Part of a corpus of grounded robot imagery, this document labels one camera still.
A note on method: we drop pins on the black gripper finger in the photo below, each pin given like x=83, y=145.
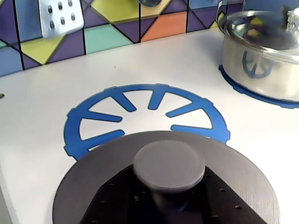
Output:
x=217, y=203
x=121, y=200

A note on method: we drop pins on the gray round lid with knob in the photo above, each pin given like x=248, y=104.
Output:
x=169, y=163

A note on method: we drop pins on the glass pot lid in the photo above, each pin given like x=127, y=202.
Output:
x=257, y=30

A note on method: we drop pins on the shiny steel pot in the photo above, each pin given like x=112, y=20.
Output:
x=257, y=77

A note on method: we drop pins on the colourful tiled backsplash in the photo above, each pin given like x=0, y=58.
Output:
x=107, y=37

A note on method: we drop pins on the metal spatula head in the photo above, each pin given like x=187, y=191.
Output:
x=60, y=16

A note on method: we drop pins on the hanging metal utensil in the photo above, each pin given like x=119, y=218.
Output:
x=149, y=2

